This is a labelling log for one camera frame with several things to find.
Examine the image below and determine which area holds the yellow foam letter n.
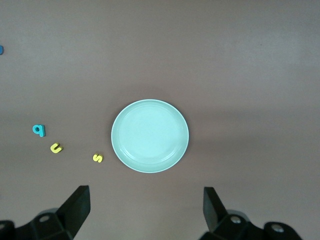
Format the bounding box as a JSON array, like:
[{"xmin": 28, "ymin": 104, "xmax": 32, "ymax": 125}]
[{"xmin": 49, "ymin": 142, "xmax": 64, "ymax": 154}]

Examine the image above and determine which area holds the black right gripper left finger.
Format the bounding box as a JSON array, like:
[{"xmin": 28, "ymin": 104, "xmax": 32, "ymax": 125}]
[{"xmin": 0, "ymin": 185, "xmax": 91, "ymax": 240}]

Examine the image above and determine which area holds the pale green plate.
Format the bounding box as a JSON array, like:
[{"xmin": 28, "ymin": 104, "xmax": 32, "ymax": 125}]
[{"xmin": 110, "ymin": 99, "xmax": 190, "ymax": 174}]

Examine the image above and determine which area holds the teal foam letter b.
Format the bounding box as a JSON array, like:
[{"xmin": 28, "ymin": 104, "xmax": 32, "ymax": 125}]
[{"xmin": 31, "ymin": 124, "xmax": 47, "ymax": 138}]

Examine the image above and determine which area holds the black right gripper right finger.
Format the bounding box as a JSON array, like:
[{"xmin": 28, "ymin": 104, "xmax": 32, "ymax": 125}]
[{"xmin": 199, "ymin": 186, "xmax": 305, "ymax": 240}]

